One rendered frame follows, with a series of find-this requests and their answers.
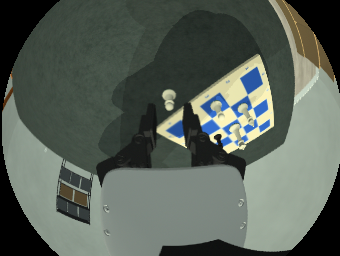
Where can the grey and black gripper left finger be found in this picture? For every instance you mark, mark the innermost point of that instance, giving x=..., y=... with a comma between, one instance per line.
x=142, y=144

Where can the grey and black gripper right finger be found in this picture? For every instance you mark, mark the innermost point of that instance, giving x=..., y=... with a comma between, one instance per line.
x=207, y=152

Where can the blue and cream chessboard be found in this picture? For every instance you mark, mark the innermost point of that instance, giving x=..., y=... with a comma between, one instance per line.
x=247, y=83

